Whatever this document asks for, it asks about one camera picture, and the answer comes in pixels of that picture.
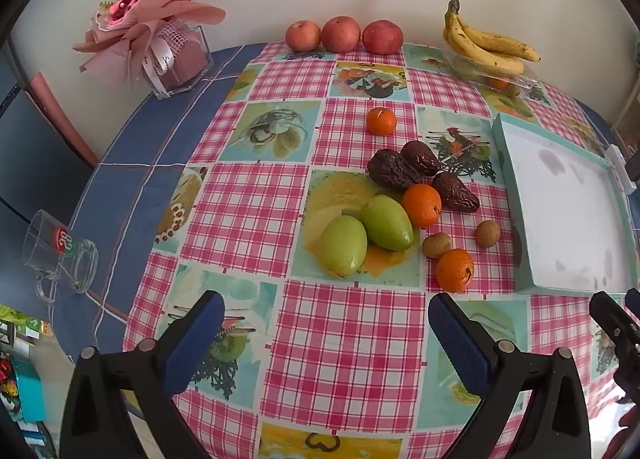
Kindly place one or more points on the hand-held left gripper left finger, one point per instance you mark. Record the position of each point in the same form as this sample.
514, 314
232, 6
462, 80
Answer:
197, 339

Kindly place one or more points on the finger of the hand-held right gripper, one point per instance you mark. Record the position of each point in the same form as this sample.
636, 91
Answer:
634, 300
607, 311

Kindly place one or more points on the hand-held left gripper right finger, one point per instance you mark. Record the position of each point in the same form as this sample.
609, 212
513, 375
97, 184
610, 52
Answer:
457, 339

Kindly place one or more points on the orange tangerine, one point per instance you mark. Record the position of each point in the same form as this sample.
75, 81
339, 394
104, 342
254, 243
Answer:
455, 270
381, 121
422, 205

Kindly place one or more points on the white tray with teal rim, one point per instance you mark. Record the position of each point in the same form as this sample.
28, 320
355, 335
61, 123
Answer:
565, 219

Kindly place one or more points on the green jujube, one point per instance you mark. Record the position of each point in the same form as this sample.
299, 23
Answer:
387, 222
343, 245

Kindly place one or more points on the brown wrinkled date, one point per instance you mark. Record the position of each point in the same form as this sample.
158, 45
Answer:
420, 156
392, 171
455, 192

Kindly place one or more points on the person's right hand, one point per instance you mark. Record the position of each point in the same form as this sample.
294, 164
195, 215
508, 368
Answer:
625, 421

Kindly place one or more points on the pink checkered tablecloth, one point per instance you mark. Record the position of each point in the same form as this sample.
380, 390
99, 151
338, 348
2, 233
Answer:
345, 354

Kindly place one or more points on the clear glass mug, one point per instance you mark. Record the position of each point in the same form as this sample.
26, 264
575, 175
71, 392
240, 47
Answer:
60, 249

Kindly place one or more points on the pile of colourful packages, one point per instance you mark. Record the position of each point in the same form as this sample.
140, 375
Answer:
25, 389

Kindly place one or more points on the grey cabinet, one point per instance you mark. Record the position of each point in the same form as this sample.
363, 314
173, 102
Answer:
30, 164

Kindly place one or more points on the clear plastic container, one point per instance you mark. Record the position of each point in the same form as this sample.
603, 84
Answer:
525, 81

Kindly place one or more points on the small tangerine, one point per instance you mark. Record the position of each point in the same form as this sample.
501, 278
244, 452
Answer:
500, 84

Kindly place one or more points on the pink panel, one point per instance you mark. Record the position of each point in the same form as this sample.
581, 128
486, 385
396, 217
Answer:
60, 114

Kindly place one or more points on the square glass vase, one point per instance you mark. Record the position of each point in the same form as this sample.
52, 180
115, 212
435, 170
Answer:
185, 64

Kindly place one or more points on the yellow banana bunch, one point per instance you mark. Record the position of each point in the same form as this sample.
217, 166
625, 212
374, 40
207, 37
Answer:
480, 41

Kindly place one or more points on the red apple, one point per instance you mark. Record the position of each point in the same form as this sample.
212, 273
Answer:
382, 37
340, 34
302, 35

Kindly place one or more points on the pink wrapped flower bouquet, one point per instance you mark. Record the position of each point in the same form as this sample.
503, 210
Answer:
145, 14

